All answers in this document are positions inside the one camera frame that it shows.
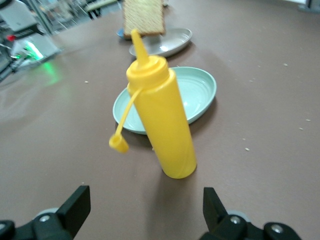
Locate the mint green plate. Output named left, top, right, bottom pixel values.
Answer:
left=112, top=66, right=217, bottom=136

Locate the beige plate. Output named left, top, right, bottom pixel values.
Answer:
left=128, top=27, right=193, bottom=58

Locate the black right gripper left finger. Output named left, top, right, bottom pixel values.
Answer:
left=0, top=184, right=91, bottom=240

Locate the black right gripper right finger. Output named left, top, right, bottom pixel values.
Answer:
left=198, top=186, right=301, bottom=240

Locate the yellow squeeze bottle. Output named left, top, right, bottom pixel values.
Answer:
left=108, top=28, right=198, bottom=180

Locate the brown bread slice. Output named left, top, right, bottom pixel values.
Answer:
left=121, top=0, right=167, bottom=39

